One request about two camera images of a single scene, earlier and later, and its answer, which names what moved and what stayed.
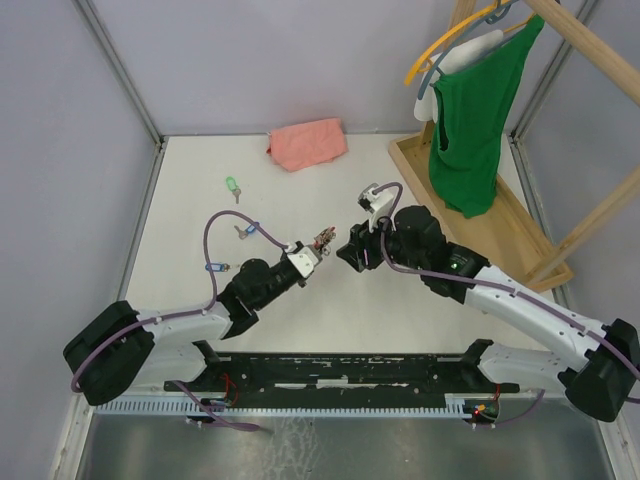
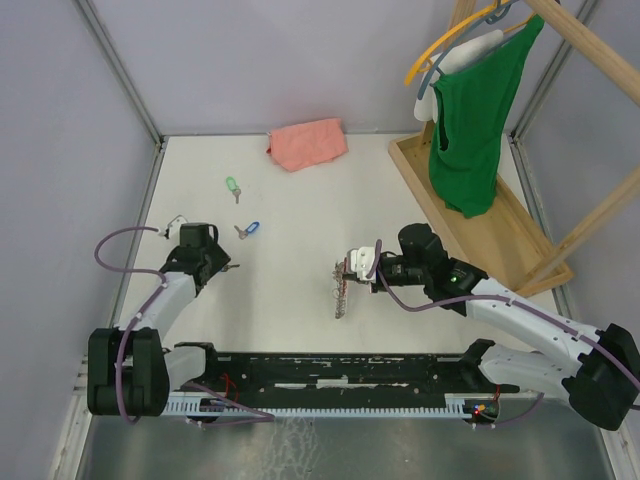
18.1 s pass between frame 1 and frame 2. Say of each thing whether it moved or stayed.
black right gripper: moved
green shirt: stayed
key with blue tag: stayed
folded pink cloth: stayed
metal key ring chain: moved
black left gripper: moved
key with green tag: stayed
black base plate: stayed
